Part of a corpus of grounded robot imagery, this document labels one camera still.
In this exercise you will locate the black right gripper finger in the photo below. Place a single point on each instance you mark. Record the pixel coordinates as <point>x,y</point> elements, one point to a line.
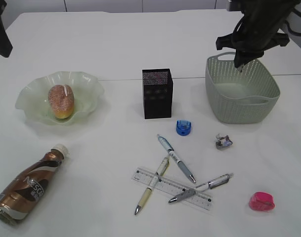
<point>242,58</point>

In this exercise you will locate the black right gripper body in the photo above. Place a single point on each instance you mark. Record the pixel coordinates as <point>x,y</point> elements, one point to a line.
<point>257,30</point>

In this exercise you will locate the pink pencil sharpener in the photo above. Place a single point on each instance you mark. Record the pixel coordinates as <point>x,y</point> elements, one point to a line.
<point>261,201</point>

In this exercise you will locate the small paper ball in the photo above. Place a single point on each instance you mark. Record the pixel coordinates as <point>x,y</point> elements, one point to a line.
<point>222,141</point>

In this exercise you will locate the green wavy glass plate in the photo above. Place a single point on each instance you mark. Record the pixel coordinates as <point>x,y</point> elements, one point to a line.
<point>33,98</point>

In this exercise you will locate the brown Nescafe coffee bottle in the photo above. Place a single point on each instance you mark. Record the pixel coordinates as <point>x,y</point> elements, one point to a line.
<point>21,196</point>

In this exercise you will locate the clear plastic ruler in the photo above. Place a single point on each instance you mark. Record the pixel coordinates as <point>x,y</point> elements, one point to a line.
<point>172,188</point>

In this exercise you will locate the blue grip pen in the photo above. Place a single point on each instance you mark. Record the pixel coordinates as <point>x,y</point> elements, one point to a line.
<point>170,150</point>

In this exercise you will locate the black mesh pen holder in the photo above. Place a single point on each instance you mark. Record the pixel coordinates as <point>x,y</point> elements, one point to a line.
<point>157,93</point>

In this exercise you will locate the cream grip pen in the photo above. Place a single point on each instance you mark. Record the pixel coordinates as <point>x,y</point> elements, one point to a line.
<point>148,191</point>

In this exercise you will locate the sugared bread loaf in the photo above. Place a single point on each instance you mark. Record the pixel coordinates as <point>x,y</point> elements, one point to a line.
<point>61,100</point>

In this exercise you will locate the grey grip pen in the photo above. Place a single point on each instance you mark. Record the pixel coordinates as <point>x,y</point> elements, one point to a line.
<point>221,180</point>

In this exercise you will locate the blue pencil sharpener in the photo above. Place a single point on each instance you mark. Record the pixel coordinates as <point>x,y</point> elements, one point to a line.
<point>183,127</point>

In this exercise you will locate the green woven plastic basket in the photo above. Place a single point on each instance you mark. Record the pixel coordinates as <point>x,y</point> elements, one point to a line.
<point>240,96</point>

